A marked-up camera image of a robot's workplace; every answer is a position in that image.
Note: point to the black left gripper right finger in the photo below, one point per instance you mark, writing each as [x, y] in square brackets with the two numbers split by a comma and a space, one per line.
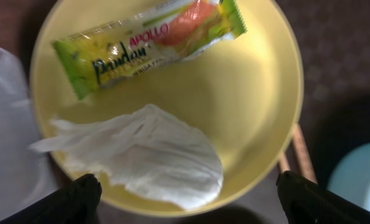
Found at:
[305, 202]

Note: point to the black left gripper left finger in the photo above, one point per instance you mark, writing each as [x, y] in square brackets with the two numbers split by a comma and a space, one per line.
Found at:
[75, 204]

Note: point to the white tissue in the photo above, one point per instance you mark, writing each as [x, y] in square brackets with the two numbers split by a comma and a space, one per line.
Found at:
[150, 153]

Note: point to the green snack wrapper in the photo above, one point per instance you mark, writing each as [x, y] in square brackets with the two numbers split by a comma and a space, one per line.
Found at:
[170, 32]

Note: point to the clear plastic waste bin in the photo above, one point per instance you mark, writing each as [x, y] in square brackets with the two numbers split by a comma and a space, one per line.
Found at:
[25, 176]

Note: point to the left wooden chopstick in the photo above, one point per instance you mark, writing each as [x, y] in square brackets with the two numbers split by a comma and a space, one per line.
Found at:
[283, 163]

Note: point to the wooden chopstick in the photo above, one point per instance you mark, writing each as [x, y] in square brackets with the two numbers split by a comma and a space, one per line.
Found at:
[283, 163]
[302, 155]

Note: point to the light blue bowl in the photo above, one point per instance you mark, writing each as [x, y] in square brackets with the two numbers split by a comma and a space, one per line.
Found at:
[351, 177]

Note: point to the right wooden chopstick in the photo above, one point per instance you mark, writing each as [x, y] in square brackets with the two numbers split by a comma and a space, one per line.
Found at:
[302, 155]

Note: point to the yellow plate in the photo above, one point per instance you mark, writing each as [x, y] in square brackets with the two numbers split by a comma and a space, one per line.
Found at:
[245, 94]

